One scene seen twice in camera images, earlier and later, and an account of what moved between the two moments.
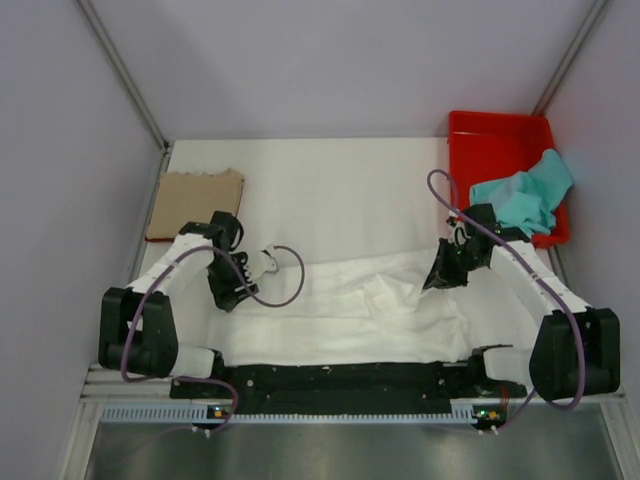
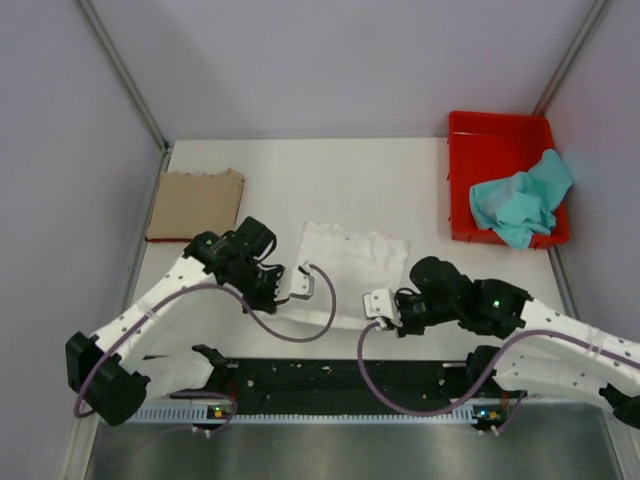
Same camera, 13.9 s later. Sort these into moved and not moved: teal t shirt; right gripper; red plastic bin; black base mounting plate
Moved: right gripper
Not moved: red plastic bin; teal t shirt; black base mounting plate
